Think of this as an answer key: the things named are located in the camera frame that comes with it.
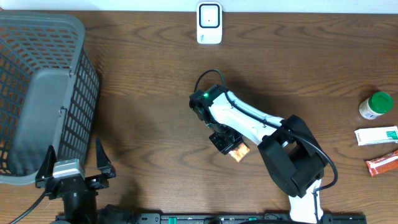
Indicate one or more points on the white barcode scanner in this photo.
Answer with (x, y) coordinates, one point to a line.
(209, 23)

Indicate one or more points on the grey plastic basket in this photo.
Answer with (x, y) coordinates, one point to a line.
(49, 92)

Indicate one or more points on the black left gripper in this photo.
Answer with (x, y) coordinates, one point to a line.
(90, 180)

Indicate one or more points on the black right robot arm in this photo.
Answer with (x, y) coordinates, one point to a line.
(290, 152)

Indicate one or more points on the white green medicine box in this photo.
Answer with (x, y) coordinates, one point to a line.
(369, 136)

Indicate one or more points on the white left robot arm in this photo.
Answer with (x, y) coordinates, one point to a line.
(79, 208)

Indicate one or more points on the green lid jar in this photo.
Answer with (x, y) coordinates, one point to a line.
(376, 105)

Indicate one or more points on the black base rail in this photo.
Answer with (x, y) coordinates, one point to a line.
(156, 218)

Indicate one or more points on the orange tissue pack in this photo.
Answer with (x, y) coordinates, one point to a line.
(239, 152)

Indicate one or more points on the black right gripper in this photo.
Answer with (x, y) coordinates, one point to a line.
(224, 147)

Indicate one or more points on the red snack bar wrapper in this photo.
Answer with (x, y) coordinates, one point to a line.
(382, 164)

